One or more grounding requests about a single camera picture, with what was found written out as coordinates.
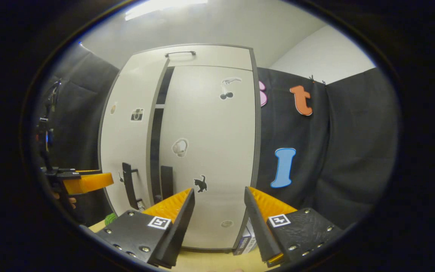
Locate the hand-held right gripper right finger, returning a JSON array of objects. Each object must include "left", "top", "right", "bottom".
[{"left": 244, "top": 186, "right": 345, "bottom": 268}]

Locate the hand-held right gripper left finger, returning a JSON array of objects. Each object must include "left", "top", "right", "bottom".
[{"left": 95, "top": 188, "right": 196, "bottom": 269}]

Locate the white cabinet door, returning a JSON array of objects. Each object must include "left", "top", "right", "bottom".
[
  {"left": 158, "top": 65, "right": 258, "bottom": 250},
  {"left": 97, "top": 57, "right": 170, "bottom": 218}
]

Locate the black door handle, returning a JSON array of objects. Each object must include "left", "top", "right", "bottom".
[
  {"left": 160, "top": 165, "right": 174, "bottom": 201},
  {"left": 122, "top": 162, "right": 144, "bottom": 210}
]

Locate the white shoe cabinet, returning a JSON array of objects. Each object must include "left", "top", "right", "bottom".
[{"left": 97, "top": 43, "right": 262, "bottom": 253}]

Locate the blue white carton box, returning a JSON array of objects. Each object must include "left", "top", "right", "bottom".
[{"left": 233, "top": 218, "right": 258, "bottom": 256}]

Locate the ceiling light panel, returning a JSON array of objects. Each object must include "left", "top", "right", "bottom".
[{"left": 125, "top": 0, "right": 208, "bottom": 21}]

